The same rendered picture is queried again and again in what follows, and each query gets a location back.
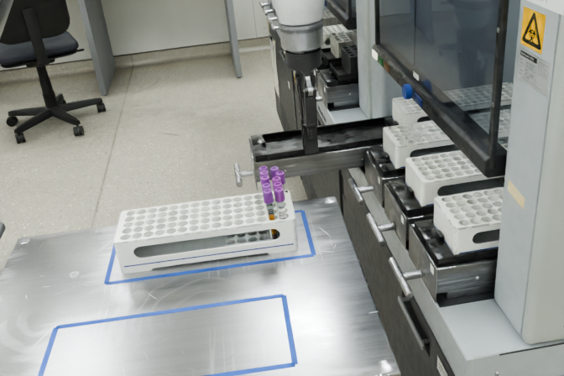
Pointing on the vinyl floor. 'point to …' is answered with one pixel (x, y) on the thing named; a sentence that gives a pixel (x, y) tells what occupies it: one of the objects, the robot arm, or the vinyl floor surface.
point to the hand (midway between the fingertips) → (309, 136)
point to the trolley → (193, 309)
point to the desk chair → (40, 42)
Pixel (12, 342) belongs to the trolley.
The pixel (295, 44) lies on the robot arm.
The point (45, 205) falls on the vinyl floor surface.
